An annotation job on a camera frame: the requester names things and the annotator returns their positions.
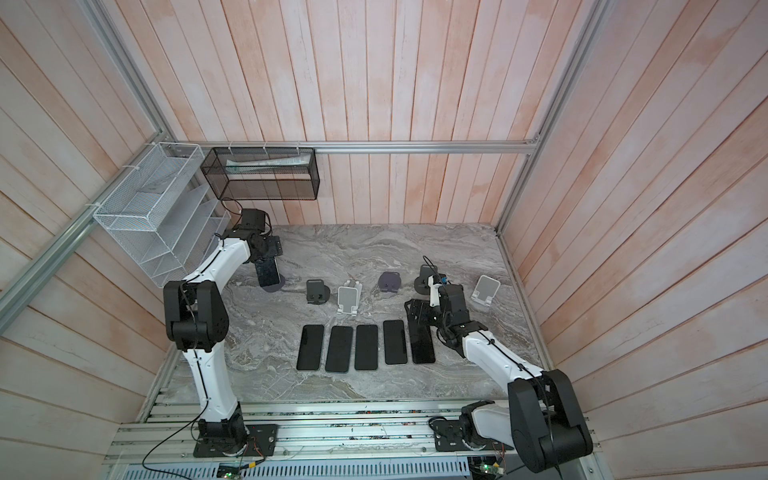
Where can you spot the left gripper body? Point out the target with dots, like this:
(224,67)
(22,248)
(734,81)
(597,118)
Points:
(270,248)

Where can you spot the dark stand under green phone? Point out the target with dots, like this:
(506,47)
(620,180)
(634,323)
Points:
(317,292)

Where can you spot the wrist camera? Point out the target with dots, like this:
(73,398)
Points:
(254,220)
(434,282)

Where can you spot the white folding phone stand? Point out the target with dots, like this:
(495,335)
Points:
(485,290)

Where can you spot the dark stand far left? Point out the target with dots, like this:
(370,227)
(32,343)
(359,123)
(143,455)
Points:
(276,286)

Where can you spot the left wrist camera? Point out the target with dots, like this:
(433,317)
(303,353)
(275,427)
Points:
(254,220)

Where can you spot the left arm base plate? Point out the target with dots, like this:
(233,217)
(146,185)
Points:
(259,442)

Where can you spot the dark stand under blue phone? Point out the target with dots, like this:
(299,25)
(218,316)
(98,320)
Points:
(389,282)

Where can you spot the white wire mesh shelf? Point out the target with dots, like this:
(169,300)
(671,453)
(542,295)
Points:
(161,216)

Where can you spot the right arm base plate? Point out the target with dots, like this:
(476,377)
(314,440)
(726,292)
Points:
(448,435)

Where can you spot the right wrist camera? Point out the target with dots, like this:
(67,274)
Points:
(434,282)

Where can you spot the blue edged phone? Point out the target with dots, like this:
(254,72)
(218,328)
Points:
(339,349)

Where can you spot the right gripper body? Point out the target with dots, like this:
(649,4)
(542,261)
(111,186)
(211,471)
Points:
(430,315)

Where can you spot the green edged phone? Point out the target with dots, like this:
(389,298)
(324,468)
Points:
(310,348)

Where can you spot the black wire mesh basket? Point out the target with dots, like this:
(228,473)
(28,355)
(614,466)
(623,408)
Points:
(262,173)

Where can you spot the white stand middle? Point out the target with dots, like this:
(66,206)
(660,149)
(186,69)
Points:
(348,297)

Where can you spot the purple edged phone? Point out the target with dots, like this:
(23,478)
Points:
(422,348)

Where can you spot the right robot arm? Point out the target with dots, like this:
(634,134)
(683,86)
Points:
(541,419)

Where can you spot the dark round phone stand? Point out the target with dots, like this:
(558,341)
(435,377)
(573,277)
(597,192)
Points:
(420,283)

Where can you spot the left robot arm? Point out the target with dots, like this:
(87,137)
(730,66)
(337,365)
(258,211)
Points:
(197,323)

